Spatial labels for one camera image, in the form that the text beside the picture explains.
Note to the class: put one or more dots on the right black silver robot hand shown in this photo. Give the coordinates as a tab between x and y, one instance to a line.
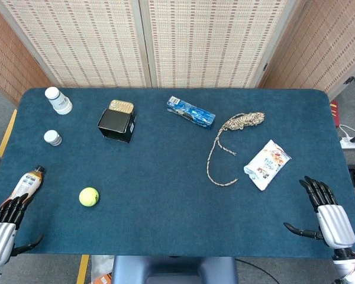
335	225

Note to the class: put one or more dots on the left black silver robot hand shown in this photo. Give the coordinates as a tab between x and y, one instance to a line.
1	236

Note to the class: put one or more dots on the yellow tennis ball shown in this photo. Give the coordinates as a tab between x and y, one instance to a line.
89	196

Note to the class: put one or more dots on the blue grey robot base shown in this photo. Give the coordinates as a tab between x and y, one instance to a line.
174	269

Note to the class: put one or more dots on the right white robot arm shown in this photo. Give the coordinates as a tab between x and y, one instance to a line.
347	266

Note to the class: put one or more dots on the black open cardboard box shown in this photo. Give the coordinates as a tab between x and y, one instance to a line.
115	122

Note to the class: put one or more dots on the orange tea drink bottle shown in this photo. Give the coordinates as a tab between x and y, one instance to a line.
29	180

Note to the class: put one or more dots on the white power strip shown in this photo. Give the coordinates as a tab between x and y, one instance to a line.
350	144

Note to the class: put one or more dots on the white snack bag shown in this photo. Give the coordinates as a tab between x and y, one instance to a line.
267	165

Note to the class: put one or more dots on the orange printed package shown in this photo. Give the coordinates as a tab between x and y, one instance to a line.
103	279

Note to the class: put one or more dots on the red yellow flat package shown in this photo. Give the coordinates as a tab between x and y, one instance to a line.
335	114

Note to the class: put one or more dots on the small white pill bottle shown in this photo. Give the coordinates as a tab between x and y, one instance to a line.
52	137

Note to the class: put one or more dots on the large white pill bottle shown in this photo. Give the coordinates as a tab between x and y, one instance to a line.
59	102

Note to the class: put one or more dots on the blue felt table cover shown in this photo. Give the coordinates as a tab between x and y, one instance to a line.
165	177

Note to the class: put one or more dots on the gold sardine tin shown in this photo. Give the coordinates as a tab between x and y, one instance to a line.
122	106

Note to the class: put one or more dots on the orange woven screen panel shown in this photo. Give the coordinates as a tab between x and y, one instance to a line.
322	44
9	53

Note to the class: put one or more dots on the blue toothpaste carton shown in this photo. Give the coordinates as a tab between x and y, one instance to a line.
192	113

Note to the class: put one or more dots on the pale bamboo screen panel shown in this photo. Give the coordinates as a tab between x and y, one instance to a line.
85	44
210	44

